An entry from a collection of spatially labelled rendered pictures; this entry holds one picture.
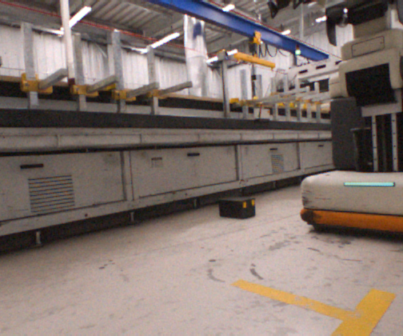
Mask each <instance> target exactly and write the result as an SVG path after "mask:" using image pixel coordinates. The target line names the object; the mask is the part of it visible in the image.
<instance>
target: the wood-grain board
mask: <svg viewBox="0 0 403 336"><path fill-rule="evenodd" d="M21 80H22V79H21V77H15V76H7V75H0V82H11V83H19V84H20V82H21ZM52 86H53V87H62V88H70V86H68V82H57V83H55V84H54V85H52ZM98 91H104V92H112V91H111V90H107V87H106V88H103V89H101V90H98ZM166 97H167V98H183V100H191V101H200V102H216V103H223V99H217V98H210V97H202V96H194V95H187V94H167V95H166ZM277 108H278V109H279V110H284V109H285V106H277Z"/></svg>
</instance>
